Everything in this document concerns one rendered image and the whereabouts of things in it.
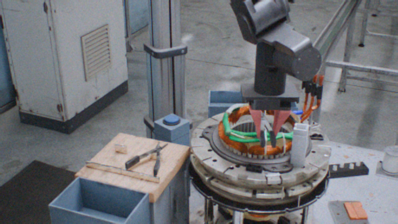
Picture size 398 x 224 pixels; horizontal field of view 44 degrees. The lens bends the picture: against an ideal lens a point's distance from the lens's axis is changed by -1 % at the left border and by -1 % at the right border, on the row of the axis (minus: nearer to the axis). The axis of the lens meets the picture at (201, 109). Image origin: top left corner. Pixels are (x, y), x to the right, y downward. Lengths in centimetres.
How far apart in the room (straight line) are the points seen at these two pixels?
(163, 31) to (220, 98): 26
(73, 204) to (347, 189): 85
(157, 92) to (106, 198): 51
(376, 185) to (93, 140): 219
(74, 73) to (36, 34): 36
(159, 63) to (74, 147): 193
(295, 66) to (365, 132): 280
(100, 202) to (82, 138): 232
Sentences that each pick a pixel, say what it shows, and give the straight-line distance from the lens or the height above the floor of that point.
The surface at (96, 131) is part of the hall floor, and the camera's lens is 347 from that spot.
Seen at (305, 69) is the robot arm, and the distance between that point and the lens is 81.
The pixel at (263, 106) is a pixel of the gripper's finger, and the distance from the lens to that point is 89.
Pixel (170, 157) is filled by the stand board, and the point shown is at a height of 107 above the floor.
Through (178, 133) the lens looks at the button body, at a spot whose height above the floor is 101.
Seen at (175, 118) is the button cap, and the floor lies 104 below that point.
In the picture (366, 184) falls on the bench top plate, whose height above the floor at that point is 78.
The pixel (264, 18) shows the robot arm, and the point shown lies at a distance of 82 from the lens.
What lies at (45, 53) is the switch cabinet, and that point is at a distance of 329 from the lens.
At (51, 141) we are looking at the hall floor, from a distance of 344.
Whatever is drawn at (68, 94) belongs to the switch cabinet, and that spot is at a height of 29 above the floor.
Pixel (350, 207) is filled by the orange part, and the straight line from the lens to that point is 146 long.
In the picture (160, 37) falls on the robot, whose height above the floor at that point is 121.
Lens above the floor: 167
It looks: 27 degrees down
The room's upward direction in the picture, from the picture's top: straight up
